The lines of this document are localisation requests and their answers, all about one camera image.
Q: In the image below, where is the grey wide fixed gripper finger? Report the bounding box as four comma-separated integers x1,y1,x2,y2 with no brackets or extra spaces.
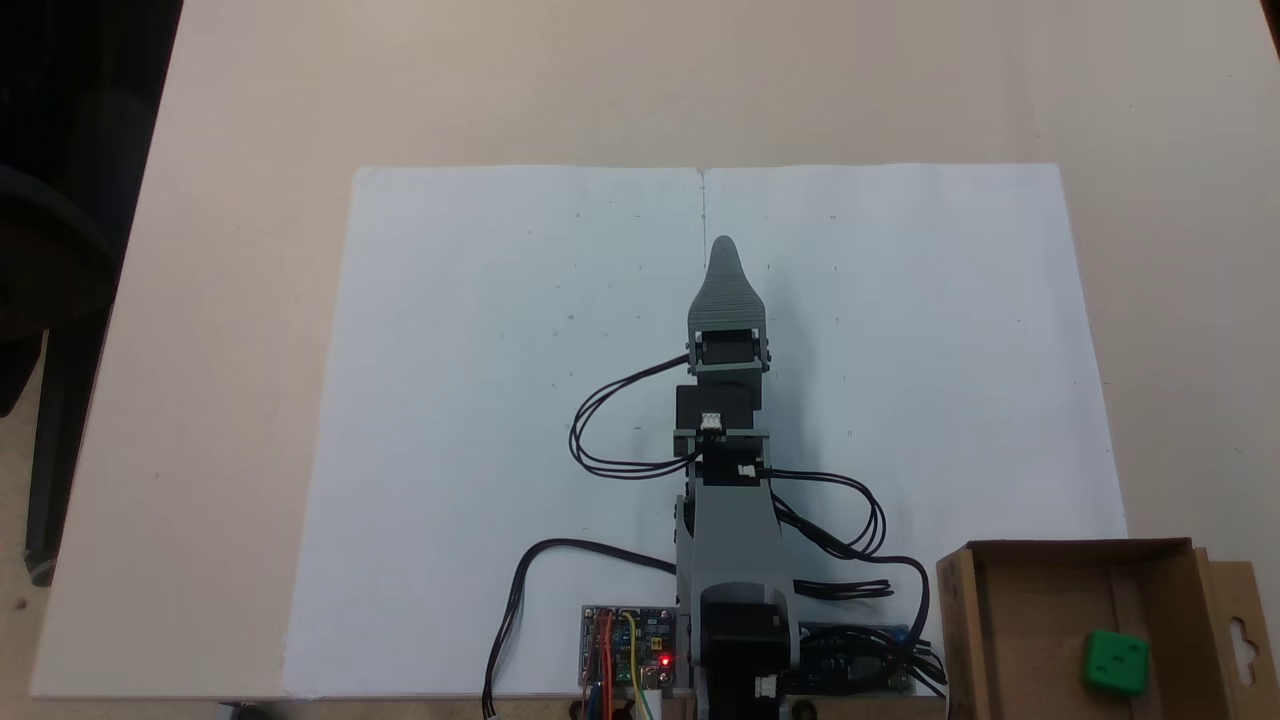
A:
688,236,770,332

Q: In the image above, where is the green die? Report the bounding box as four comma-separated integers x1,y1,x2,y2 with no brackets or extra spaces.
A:
1082,628,1151,698

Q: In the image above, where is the white paper sheet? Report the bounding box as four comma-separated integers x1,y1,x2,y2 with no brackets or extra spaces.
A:
700,163,1130,701
283,165,707,701

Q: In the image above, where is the circuit board with blue parts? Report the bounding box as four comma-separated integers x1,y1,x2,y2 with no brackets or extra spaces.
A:
798,625,916,696

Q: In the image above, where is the brown cardboard box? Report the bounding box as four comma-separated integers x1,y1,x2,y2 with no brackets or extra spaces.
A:
935,538,1280,720

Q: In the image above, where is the black chair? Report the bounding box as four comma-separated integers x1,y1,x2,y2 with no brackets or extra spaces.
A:
0,160,121,591

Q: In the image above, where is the black servo cable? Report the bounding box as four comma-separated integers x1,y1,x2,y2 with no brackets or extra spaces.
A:
765,470,888,561
795,555,949,697
568,355,703,480

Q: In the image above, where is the circuit board with coloured wires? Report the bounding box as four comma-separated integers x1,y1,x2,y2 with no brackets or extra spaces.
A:
580,605,681,693

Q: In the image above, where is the yellow jumper wire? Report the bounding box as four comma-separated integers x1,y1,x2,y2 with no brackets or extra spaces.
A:
620,612,658,720

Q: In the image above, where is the long black power cable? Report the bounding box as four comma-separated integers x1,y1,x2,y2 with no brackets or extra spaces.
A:
483,539,682,719

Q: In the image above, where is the red jumper wire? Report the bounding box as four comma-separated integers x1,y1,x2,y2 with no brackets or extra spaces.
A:
588,612,615,720

